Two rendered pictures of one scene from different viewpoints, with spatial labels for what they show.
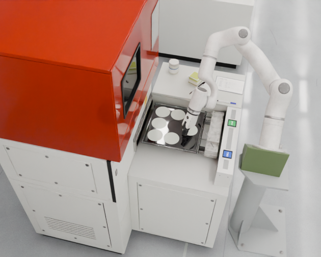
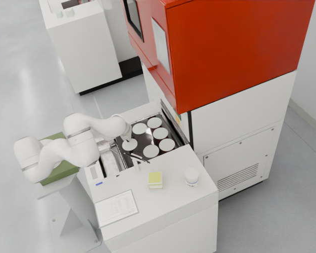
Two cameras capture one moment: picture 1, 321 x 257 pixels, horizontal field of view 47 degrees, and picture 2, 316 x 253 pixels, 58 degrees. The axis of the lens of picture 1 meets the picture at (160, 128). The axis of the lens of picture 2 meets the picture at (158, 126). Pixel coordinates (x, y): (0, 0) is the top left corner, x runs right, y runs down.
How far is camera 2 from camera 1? 2.86 m
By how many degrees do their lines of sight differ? 82
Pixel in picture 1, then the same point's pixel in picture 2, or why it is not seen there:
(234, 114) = (93, 173)
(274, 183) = not seen: hidden behind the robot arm
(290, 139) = not seen: outside the picture
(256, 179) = not seen: hidden behind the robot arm
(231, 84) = (114, 209)
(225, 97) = (111, 186)
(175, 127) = (143, 138)
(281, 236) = (55, 233)
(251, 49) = (66, 144)
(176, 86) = (171, 165)
